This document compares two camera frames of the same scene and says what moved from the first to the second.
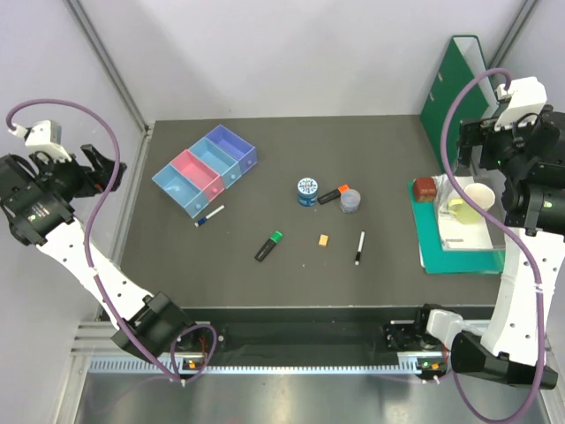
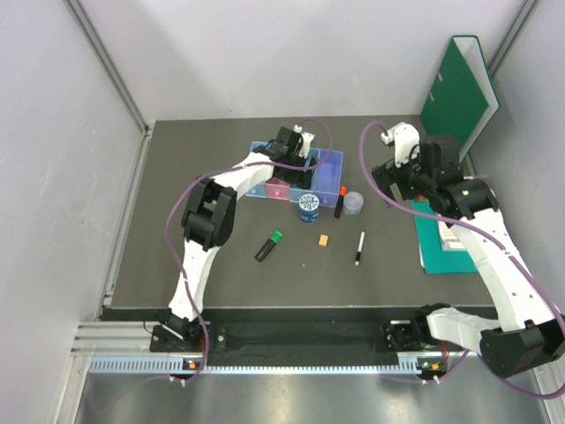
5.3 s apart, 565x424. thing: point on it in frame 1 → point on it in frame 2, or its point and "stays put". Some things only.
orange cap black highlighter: (332, 194) → (341, 200)
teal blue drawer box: (224, 164) → (296, 192)
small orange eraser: (323, 240) stays put
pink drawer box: (207, 179) → (277, 188)
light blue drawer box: (192, 197) → (260, 191)
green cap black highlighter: (274, 238) stays put
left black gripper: (90, 183) → (302, 177)
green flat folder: (435, 259) stays put
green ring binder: (463, 61) stays put
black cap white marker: (359, 248) stays put
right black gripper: (470, 135) → (386, 174)
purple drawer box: (233, 146) → (328, 177)
